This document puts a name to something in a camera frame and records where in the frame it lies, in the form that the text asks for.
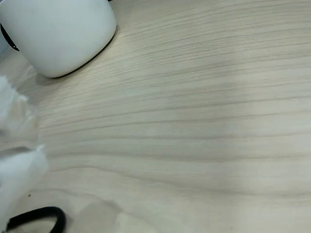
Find black camera cable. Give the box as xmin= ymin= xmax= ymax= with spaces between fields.
xmin=6 ymin=206 xmax=68 ymax=233

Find white mug with black handle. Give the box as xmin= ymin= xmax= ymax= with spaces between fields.
xmin=0 ymin=0 xmax=117 ymax=79

